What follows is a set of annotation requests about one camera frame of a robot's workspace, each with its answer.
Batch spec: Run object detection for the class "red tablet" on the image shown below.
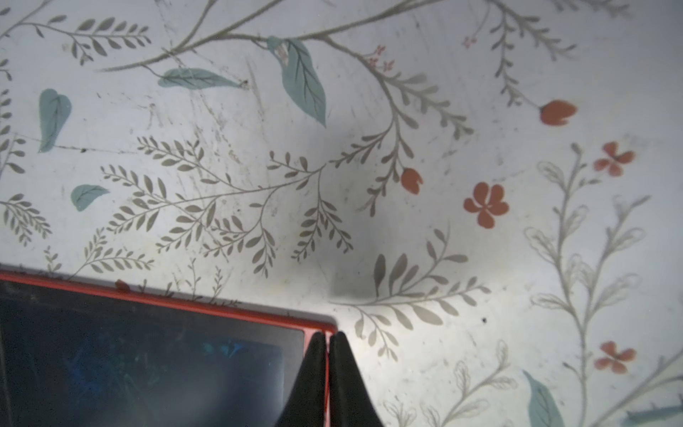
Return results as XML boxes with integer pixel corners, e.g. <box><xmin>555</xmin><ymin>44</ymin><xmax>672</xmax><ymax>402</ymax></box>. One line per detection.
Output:
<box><xmin>1</xmin><ymin>272</ymin><xmax>335</xmax><ymax>426</ymax></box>

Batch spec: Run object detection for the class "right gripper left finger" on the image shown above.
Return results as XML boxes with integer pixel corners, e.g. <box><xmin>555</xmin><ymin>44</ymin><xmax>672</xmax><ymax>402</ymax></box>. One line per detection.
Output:
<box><xmin>276</xmin><ymin>332</ymin><xmax>327</xmax><ymax>427</ymax></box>

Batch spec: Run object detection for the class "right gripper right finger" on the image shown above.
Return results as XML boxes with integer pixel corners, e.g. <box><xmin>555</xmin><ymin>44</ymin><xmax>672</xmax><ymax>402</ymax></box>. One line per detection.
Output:
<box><xmin>329</xmin><ymin>332</ymin><xmax>383</xmax><ymax>427</ymax></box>

